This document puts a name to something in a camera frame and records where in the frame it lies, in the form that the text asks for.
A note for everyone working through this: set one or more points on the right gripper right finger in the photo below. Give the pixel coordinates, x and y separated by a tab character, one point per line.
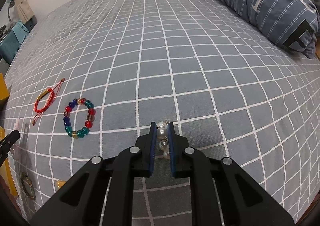
177	144

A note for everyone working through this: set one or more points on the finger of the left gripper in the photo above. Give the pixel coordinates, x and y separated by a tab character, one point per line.
7	143

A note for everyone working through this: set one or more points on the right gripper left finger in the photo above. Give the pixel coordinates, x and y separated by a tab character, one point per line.
146	156

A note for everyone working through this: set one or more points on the red string bracelet gold tube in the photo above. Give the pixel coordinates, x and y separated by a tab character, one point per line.
50	95

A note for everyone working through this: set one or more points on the white cardboard storage box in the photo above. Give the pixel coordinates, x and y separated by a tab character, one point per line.
5	168

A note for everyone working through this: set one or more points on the grey checked bed sheet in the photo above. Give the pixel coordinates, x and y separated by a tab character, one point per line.
195	63

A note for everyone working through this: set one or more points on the teal suitcase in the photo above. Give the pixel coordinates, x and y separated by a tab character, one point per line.
12	41

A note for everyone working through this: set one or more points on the blue desk lamp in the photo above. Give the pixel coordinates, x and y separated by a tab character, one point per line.
11	6

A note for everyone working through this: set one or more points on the blue grey folded duvet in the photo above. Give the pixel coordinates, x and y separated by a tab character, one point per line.
252	3

